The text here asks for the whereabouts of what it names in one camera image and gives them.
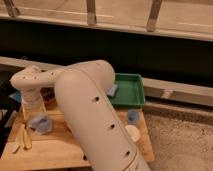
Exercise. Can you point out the blue grey towel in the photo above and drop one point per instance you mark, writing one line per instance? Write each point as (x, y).
(41, 124)

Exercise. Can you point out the white lidded container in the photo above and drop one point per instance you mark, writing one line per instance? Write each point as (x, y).
(134, 132)

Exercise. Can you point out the wooden board table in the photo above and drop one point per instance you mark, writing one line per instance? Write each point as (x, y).
(55, 150)

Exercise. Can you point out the blue sponge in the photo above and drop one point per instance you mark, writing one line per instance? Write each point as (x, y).
(112, 91)

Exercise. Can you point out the green plastic tray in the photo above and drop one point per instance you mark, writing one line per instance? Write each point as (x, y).
(130, 92)

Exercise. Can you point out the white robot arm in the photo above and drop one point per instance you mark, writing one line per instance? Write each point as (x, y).
(81, 94)

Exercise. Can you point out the brown pine cone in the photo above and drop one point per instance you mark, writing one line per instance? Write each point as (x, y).
(48, 93)

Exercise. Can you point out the blue plastic cup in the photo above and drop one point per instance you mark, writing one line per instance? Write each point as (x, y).
(133, 117)

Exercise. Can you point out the blue object at left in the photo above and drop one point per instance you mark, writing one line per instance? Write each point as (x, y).
(16, 96)

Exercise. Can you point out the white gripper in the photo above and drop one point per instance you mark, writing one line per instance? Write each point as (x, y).
(31, 101)

